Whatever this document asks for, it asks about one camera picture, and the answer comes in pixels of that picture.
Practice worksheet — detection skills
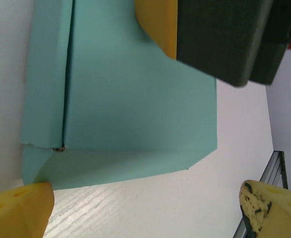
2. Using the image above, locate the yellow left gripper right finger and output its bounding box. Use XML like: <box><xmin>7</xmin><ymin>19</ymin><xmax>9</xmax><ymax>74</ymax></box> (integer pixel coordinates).
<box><xmin>239</xmin><ymin>180</ymin><xmax>291</xmax><ymax>238</ymax></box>

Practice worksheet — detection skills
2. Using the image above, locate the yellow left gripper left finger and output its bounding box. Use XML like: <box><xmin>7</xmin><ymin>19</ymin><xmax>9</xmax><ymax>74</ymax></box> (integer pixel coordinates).
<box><xmin>0</xmin><ymin>181</ymin><xmax>55</xmax><ymax>238</ymax></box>

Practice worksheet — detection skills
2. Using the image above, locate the teal paper box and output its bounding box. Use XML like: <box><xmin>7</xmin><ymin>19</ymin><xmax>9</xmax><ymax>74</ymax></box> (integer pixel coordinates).
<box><xmin>20</xmin><ymin>0</ymin><xmax>218</xmax><ymax>191</ymax></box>

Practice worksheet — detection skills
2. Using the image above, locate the aluminium side rail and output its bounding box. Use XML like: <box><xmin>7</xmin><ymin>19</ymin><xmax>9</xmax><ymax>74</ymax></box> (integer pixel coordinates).
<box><xmin>234</xmin><ymin>150</ymin><xmax>289</xmax><ymax>238</ymax></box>

